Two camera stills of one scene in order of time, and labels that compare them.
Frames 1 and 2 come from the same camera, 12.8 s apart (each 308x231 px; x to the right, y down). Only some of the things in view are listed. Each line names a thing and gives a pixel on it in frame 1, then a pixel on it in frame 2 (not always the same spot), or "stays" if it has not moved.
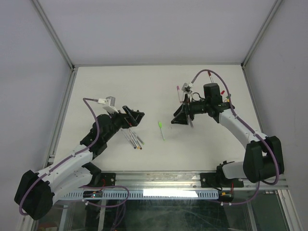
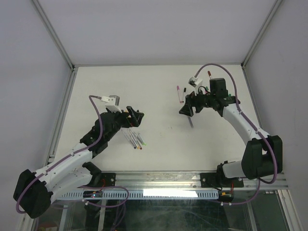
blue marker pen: (128, 139) stays
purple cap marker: (179, 94) stays
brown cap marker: (137, 141) stays
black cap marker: (143, 143) stays
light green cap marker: (160, 126) → (139, 137)
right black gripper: (180, 115) → (191, 100)
